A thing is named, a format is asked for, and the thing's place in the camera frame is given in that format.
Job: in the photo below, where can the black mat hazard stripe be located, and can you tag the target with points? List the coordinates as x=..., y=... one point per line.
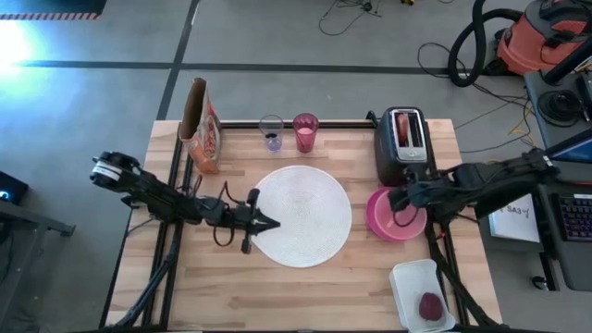
x=46, y=5

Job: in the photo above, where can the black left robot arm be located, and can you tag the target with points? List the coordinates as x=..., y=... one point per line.
x=152, y=196

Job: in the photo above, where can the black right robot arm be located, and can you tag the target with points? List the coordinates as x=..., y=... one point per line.
x=499, y=182

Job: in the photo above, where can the brown bagel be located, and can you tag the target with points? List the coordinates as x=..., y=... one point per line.
x=403, y=127

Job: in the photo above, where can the white round woven placemat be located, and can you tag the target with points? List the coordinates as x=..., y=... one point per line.
x=305, y=217

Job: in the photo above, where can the clear glass tumbler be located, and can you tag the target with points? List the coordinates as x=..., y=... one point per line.
x=273, y=144

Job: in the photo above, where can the black backlit keyboard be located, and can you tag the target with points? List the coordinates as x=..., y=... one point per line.
x=578, y=217

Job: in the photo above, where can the black aluminium table frame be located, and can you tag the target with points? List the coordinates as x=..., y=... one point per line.
x=324, y=124

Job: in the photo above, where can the grey desk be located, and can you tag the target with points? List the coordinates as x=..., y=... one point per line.
x=569, y=273

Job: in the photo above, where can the black device blue light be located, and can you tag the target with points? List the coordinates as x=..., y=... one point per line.
x=14, y=189

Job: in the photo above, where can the orange shop vacuum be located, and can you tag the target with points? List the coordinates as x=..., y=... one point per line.
x=532, y=41

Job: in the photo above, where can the orange cereal bag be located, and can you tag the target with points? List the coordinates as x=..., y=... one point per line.
x=203, y=134

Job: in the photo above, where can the grey metal stand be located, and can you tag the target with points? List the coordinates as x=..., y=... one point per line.
x=28, y=221

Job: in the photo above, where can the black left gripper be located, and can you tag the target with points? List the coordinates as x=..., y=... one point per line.
x=226, y=215

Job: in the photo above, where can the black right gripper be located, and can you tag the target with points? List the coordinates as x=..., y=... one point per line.
x=432, y=194

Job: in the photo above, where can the red faceted plastic tumbler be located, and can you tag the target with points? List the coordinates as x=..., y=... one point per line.
x=305, y=139

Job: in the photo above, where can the white paper sheet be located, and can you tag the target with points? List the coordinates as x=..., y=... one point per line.
x=513, y=226

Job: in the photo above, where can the dark red plum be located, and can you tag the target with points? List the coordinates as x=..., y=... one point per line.
x=431, y=306

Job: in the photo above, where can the pale pink plastic bowl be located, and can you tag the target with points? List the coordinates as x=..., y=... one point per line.
x=393, y=226

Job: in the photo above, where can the white plastic container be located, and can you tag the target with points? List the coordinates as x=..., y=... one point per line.
x=411, y=282

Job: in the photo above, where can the black slanted bar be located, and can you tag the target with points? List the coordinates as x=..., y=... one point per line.
x=566, y=65

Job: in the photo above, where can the dark grey toaster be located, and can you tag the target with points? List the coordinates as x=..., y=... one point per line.
x=393, y=162

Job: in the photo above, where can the magenta plastic plate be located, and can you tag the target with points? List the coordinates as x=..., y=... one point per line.
x=372, y=226

